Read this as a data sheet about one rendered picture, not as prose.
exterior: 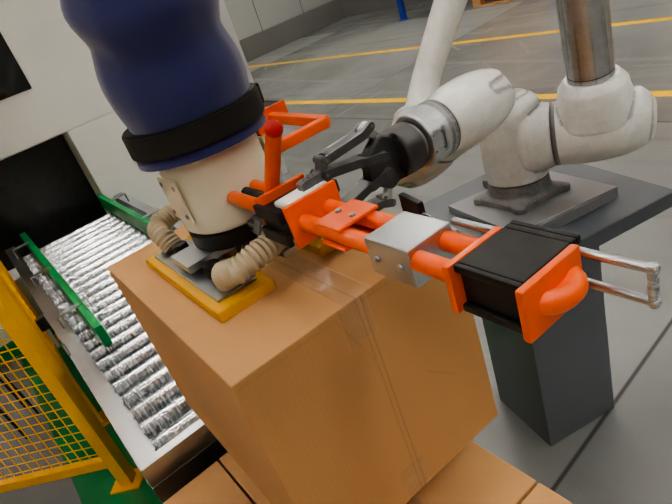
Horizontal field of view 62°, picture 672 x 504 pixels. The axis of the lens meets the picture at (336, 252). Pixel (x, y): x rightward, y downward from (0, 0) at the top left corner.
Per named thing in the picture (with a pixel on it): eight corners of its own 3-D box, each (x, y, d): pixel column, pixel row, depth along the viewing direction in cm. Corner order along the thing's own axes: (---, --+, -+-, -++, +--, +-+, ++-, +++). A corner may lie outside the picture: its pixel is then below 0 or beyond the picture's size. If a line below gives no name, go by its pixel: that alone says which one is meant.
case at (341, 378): (188, 405, 134) (106, 266, 116) (318, 313, 150) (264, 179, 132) (331, 576, 87) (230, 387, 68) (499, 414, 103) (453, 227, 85)
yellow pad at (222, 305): (148, 267, 108) (136, 245, 106) (193, 241, 113) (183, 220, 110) (222, 325, 82) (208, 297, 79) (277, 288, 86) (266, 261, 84)
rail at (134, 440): (23, 279, 318) (4, 250, 310) (32, 274, 321) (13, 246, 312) (173, 520, 139) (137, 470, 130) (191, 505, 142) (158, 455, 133)
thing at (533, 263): (452, 312, 51) (440, 266, 48) (504, 269, 54) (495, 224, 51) (531, 345, 44) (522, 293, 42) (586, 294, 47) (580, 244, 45)
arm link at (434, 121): (465, 158, 85) (438, 176, 82) (422, 153, 92) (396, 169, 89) (453, 100, 80) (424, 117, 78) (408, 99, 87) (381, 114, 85)
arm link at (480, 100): (476, 141, 81) (432, 177, 93) (540, 99, 88) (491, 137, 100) (433, 80, 82) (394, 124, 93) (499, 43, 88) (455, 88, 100)
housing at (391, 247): (371, 273, 61) (359, 238, 59) (415, 242, 64) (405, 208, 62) (415, 291, 56) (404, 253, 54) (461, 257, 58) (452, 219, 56)
